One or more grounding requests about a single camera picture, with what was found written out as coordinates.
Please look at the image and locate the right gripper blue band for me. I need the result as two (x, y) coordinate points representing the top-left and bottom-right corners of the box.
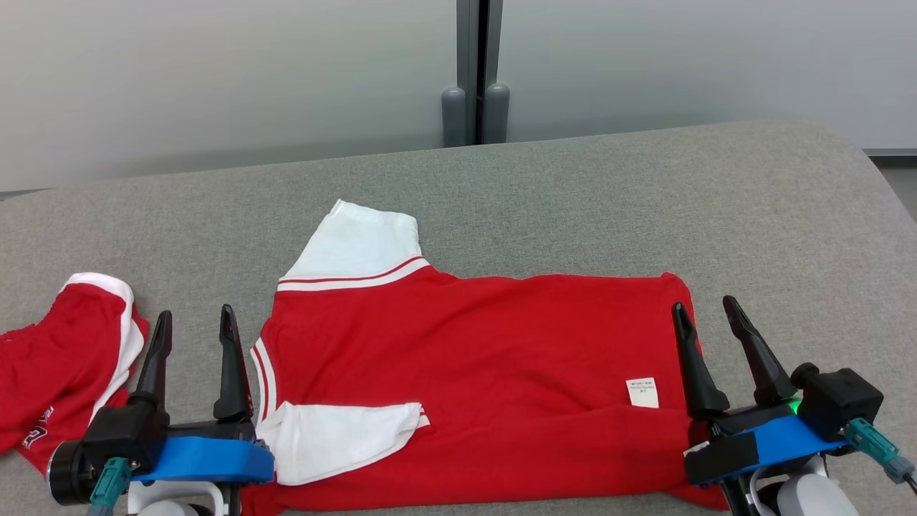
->
(671, 295), (850, 489)

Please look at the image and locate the red shorts white stripe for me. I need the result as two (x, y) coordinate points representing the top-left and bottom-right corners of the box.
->
(0, 272), (150, 475)

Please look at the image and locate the grey partition post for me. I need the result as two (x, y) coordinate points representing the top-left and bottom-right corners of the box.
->
(441, 0), (511, 148)

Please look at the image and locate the left camera cable teal plug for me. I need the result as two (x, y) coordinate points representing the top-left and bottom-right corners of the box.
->
(86, 459), (134, 516)

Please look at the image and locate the right camera cable teal plug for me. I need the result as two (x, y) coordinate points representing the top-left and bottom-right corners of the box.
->
(844, 418), (917, 497)

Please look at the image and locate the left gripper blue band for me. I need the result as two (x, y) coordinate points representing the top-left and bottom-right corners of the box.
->
(128, 304), (277, 484)

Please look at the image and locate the red white jersey shirt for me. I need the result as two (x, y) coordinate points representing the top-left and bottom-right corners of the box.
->
(240, 199), (729, 516)

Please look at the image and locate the camera cable teal plug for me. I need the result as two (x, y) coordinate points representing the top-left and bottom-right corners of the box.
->
(86, 459), (134, 516)
(844, 418), (917, 497)

